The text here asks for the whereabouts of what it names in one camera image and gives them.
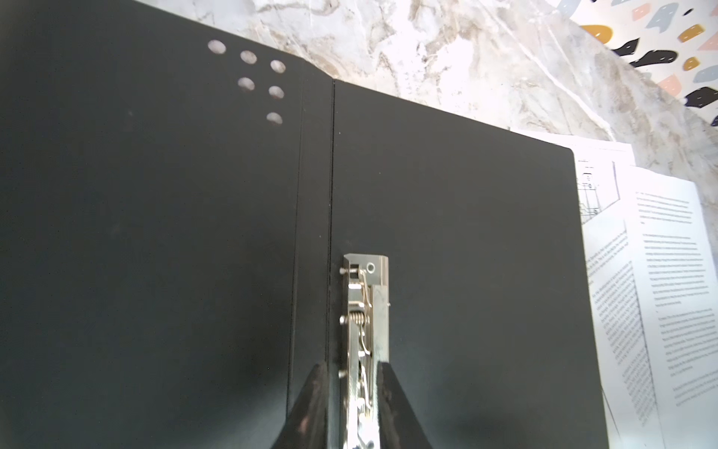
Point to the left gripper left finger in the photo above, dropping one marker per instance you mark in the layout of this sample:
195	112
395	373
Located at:
305	426

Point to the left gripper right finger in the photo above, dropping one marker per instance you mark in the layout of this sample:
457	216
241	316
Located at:
399	427

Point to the printed paper sheet with diagram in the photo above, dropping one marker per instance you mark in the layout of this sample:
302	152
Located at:
623	360

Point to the orange folder black inside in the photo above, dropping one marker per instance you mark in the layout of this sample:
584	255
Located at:
191	221

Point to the printed paper sheet top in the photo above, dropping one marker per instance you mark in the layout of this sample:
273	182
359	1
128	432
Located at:
677	290

